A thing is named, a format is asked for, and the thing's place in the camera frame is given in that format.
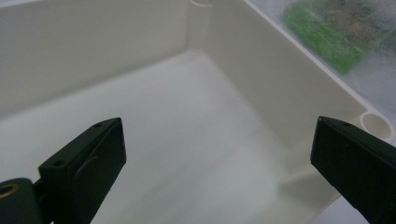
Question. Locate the green snack packet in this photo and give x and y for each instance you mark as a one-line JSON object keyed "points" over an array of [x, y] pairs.
{"points": [[323, 37]]}

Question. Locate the white plastic tray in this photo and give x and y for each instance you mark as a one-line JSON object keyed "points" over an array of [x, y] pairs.
{"points": [[186, 124]]}

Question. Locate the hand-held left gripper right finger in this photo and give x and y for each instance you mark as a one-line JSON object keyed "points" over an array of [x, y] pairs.
{"points": [[358, 168]]}

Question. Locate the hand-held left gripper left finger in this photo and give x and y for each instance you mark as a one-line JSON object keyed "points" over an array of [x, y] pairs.
{"points": [[81, 174]]}

